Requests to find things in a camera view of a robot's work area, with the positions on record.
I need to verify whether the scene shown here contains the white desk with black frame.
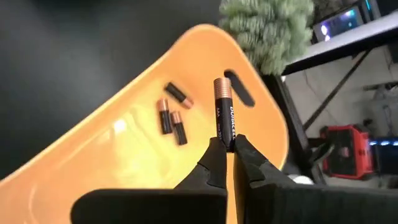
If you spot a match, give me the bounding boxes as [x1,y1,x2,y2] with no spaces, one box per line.
[281,11,398,131]

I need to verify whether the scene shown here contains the green artificial plant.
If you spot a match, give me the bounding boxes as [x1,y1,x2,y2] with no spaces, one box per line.
[218,0,315,77]

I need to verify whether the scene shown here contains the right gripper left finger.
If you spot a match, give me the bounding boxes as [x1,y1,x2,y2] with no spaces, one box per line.
[70,136,228,224]

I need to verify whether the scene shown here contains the black copper Duracell AAA battery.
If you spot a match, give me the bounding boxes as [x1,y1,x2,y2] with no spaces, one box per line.
[157,98,174,135]
[213,77,237,153]
[170,111,188,146]
[164,82,194,110]

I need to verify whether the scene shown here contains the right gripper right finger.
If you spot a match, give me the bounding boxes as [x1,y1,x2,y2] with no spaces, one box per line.
[233,133,398,224]

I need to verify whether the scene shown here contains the orange plastic bin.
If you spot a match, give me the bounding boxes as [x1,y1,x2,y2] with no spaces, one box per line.
[0,24,290,224]

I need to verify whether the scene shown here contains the red black tool box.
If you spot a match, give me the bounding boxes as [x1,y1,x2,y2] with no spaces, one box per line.
[319,124,374,180]

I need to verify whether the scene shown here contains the black computer with blue lights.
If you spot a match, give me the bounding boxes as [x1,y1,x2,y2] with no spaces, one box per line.
[369,138,398,175]

